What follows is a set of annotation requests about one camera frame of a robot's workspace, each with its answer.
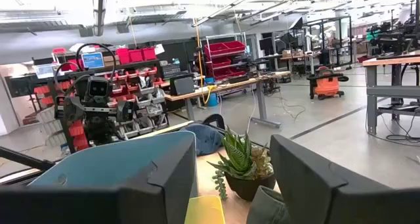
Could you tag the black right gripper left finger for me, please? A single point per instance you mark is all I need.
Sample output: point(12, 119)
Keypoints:
point(170, 171)

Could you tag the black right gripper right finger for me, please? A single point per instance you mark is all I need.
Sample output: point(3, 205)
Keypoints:
point(305, 184)

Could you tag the blue denim cap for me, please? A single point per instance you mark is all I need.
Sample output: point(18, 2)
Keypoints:
point(205, 138)

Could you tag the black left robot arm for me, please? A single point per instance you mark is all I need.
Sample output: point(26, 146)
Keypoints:
point(98, 133)

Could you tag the wooden workbench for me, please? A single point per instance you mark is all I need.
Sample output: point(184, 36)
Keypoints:
point(229, 85)

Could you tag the red plastic storage bin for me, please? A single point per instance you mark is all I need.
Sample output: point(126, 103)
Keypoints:
point(123, 56)
point(149, 54)
point(136, 56)

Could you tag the black robot workstation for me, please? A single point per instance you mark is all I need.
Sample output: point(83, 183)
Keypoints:
point(393, 40)

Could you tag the blue bucket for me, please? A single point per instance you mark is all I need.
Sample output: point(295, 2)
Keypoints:
point(212, 100)

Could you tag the grey steel workbench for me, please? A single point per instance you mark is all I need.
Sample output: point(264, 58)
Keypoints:
point(372, 96)

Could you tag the blue sign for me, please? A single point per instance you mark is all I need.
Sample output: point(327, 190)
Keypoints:
point(92, 60)

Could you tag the orange shop vacuum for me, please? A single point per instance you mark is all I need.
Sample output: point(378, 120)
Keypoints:
point(326, 86)

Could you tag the black rack with parts bins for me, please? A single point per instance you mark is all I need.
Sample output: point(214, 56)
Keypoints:
point(147, 86)

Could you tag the yellow translucent plastic bin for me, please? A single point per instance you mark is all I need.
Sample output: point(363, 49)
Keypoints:
point(205, 211)

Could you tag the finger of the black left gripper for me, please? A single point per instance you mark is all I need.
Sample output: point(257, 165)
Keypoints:
point(125, 111)
point(73, 108)

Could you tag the black monitor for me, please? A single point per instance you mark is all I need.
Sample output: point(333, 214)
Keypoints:
point(182, 85)

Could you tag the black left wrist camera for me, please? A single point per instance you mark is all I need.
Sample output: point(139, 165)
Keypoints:
point(98, 87)

